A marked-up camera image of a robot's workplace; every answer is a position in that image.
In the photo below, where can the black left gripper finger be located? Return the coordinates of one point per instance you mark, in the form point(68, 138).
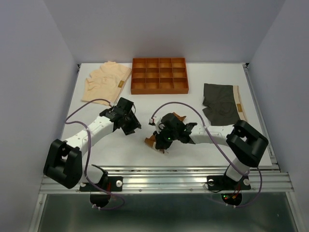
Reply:
point(128, 129)
point(132, 122)

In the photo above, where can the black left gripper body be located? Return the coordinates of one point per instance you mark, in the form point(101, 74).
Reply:
point(125, 116)

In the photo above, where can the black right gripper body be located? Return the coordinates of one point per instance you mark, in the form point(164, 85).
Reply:
point(165, 136)

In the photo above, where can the brown underwear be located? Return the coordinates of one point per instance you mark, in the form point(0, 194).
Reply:
point(151, 141)

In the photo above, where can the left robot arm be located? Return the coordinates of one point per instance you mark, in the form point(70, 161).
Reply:
point(64, 163)

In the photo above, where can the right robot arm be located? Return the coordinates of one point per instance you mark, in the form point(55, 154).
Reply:
point(246, 142)

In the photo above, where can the peach underwear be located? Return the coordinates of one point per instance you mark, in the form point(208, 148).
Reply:
point(106, 83)

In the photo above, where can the dark grey underwear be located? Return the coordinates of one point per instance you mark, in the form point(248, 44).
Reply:
point(223, 105)

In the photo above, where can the orange compartment tray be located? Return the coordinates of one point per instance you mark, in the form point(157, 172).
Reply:
point(159, 76)

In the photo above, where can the aluminium front rail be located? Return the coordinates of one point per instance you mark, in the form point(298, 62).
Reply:
point(153, 180)

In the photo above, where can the aluminium rail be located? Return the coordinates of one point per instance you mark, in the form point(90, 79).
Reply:
point(260, 117)
point(153, 180)

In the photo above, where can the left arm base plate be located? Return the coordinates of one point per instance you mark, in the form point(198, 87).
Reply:
point(110, 184)

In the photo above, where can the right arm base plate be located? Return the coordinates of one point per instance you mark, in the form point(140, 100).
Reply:
point(216, 183)

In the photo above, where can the aluminium right side rail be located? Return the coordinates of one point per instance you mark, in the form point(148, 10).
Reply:
point(260, 117)

